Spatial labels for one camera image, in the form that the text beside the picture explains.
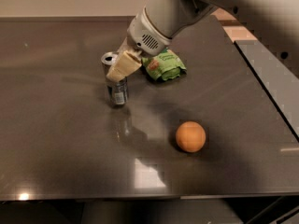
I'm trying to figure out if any orange fruit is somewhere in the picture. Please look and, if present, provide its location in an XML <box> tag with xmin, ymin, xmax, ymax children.
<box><xmin>176</xmin><ymin>121</ymin><xmax>206</xmax><ymax>153</ymax></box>

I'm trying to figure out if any grey side table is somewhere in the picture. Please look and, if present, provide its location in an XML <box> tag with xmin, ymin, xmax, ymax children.
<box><xmin>235</xmin><ymin>40</ymin><xmax>299</xmax><ymax>139</ymax></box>

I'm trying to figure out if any green snack bag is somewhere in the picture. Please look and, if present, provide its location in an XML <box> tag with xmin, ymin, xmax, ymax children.
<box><xmin>142</xmin><ymin>49</ymin><xmax>187</xmax><ymax>81</ymax></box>

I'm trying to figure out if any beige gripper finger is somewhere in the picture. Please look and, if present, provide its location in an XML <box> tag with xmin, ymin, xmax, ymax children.
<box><xmin>118</xmin><ymin>37</ymin><xmax>134</xmax><ymax>54</ymax></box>
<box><xmin>107</xmin><ymin>50</ymin><xmax>141</xmax><ymax>82</ymax></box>

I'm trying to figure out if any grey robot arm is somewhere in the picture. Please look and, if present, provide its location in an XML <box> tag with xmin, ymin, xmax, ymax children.
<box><xmin>107</xmin><ymin>0</ymin><xmax>299</xmax><ymax>82</ymax></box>

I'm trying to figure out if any silver redbull can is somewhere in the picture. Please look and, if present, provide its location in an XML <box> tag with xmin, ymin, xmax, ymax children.
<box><xmin>101</xmin><ymin>51</ymin><xmax>128</xmax><ymax>106</ymax></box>

